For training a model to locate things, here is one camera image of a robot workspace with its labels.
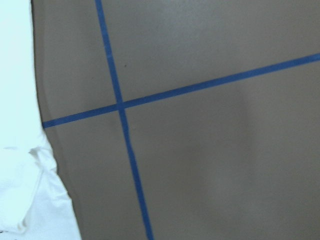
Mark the white printed t-shirt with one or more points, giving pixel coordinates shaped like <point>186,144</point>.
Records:
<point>34,203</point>

